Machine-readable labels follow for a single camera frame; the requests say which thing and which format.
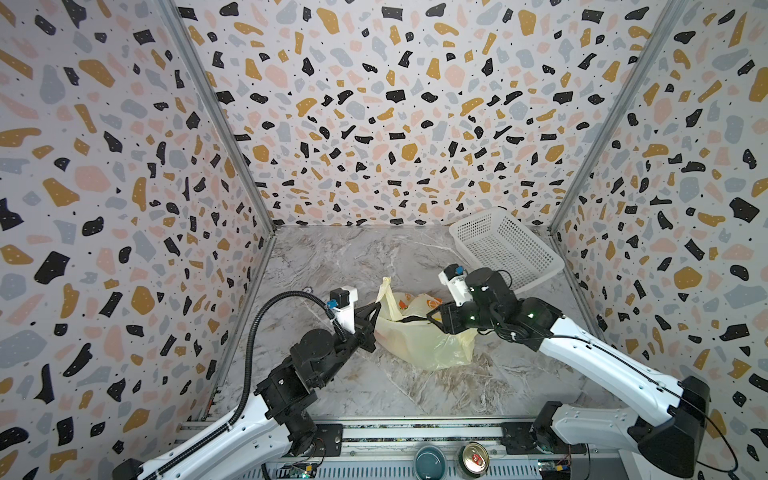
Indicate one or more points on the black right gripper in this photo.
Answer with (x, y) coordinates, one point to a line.
(452, 317)

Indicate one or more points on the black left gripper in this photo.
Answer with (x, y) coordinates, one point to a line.
(365, 324)

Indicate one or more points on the white plastic mesh basket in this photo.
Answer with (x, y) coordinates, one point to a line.
(496, 239)

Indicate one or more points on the yellow plastic bag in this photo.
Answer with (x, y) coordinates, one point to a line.
(416, 340)

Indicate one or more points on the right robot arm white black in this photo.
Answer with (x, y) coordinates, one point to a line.
(663, 420)

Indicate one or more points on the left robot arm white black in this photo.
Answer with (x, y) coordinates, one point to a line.
(272, 421)

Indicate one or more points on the left green circuit board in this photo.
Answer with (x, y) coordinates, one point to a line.
(297, 471)

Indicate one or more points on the green circuit board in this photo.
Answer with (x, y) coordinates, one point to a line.
(554, 470)
(297, 471)

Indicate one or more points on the teal round cup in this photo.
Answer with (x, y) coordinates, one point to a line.
(430, 463)

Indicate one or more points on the metal drink can top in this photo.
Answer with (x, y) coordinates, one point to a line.
(473, 460)

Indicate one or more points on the right green circuit board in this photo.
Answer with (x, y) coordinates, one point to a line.
(554, 470)

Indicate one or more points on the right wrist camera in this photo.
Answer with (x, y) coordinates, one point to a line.
(453, 277)

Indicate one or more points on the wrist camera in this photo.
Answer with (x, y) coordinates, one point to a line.
(342, 303)
(453, 277)

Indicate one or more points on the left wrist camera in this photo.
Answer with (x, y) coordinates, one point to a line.
(342, 303)

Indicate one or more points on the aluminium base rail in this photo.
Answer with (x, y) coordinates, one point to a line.
(384, 448)

